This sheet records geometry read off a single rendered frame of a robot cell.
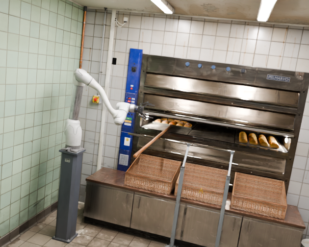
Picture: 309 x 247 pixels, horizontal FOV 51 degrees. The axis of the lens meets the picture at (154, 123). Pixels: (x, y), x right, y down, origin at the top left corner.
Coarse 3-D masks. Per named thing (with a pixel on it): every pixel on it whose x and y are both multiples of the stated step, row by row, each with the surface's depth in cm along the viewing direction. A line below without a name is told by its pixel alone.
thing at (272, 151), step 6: (156, 132) 407; (168, 132) 403; (186, 138) 398; (192, 138) 396; (198, 138) 394; (204, 138) 394; (222, 144) 388; (228, 144) 386; (234, 144) 384; (240, 144) 386; (258, 150) 378; (264, 150) 376; (270, 150) 374; (276, 150) 375
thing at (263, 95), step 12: (144, 84) 398; (156, 84) 397; (168, 84) 394; (180, 84) 391; (192, 84) 388; (204, 84) 385; (216, 84) 382; (228, 84) 379; (240, 84) 376; (216, 96) 378; (228, 96) 374; (240, 96) 373; (252, 96) 371; (264, 96) 368; (276, 96) 365; (288, 96) 363
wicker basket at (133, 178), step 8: (136, 160) 403; (144, 160) 410; (152, 160) 408; (160, 160) 406; (168, 160) 403; (128, 168) 379; (136, 168) 409; (152, 168) 406; (160, 168) 404; (168, 168) 402; (176, 168) 399; (128, 176) 371; (136, 176) 368; (144, 176) 365; (152, 176) 405; (160, 176) 403; (168, 176) 401; (176, 176) 382; (128, 184) 372; (136, 184) 369; (144, 184) 380; (152, 184) 383; (160, 184) 361; (168, 184) 358; (160, 192) 362; (168, 192) 360
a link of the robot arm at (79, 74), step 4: (76, 72) 326; (80, 72) 326; (84, 72) 328; (76, 76) 328; (80, 76) 326; (84, 76) 327; (88, 76) 329; (80, 80) 329; (84, 80) 328; (88, 80) 329
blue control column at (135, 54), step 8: (136, 56) 397; (136, 64) 399; (128, 72) 403; (136, 72) 400; (128, 80) 404; (136, 80) 401; (128, 88) 405; (136, 88) 403; (136, 96) 404; (136, 104) 408; (128, 128) 413; (128, 136) 414; (120, 144) 418; (120, 152) 420; (128, 152) 417; (128, 160) 418; (120, 168) 423
